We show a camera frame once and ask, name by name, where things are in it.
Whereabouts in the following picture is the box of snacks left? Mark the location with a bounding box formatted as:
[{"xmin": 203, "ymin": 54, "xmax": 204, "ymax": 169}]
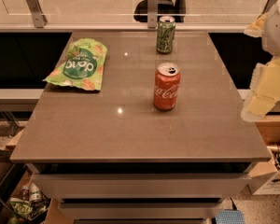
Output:
[{"xmin": 0, "ymin": 163, "xmax": 51, "ymax": 224}]

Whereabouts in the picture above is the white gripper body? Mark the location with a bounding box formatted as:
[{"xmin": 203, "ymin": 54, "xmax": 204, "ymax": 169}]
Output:
[{"xmin": 261, "ymin": 12, "xmax": 280, "ymax": 57}]

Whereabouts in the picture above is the blue perforated mat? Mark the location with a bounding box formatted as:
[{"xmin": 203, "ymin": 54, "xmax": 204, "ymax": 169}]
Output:
[{"xmin": 215, "ymin": 210, "xmax": 245, "ymax": 224}]

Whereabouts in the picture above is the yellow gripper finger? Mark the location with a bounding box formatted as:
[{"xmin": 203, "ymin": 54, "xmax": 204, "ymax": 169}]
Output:
[
  {"xmin": 244, "ymin": 13, "xmax": 267, "ymax": 37},
  {"xmin": 241, "ymin": 58, "xmax": 280, "ymax": 122}
]

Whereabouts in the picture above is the black office chair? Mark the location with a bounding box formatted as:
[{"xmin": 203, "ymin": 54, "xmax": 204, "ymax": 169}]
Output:
[{"xmin": 133, "ymin": 0, "xmax": 186, "ymax": 22}]

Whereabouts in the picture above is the red coke can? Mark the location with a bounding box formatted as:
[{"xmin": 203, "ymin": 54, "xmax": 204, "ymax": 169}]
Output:
[{"xmin": 153, "ymin": 63, "xmax": 181, "ymax": 110}]

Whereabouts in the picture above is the cardboard box right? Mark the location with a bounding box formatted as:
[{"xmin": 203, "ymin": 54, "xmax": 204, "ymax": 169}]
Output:
[{"xmin": 248, "ymin": 115, "xmax": 280, "ymax": 195}]

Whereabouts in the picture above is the grey drawer cabinet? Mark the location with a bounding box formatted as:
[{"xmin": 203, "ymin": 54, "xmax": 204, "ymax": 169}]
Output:
[{"xmin": 11, "ymin": 153, "xmax": 269, "ymax": 223}]

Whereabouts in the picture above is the green soda can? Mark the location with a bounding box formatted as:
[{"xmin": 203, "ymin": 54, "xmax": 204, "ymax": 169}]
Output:
[{"xmin": 156, "ymin": 16, "xmax": 175, "ymax": 54}]

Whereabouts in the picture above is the left metal railing bracket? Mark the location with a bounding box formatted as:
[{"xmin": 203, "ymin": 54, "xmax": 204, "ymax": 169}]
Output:
[{"xmin": 25, "ymin": 0, "xmax": 48, "ymax": 28}]

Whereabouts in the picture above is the middle metal railing bracket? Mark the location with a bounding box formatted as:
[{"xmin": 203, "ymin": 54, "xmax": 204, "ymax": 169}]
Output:
[{"xmin": 147, "ymin": 0, "xmax": 158, "ymax": 28}]

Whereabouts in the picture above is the green snack chip bag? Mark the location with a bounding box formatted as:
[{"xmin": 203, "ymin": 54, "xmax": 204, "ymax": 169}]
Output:
[{"xmin": 45, "ymin": 38, "xmax": 107, "ymax": 91}]

